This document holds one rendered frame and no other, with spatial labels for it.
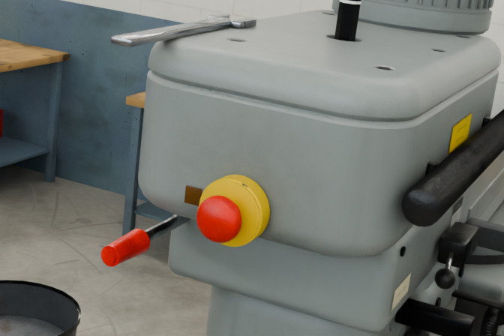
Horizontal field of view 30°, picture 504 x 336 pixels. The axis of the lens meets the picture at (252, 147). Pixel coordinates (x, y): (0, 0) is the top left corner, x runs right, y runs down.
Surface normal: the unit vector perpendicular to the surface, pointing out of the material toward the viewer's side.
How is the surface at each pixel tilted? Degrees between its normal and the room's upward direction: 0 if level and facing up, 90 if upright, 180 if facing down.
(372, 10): 90
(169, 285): 0
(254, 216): 90
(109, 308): 0
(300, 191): 90
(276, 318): 83
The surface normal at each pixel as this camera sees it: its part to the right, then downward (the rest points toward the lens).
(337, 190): -0.14, 0.25
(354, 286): -0.42, 0.19
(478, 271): 0.11, -0.96
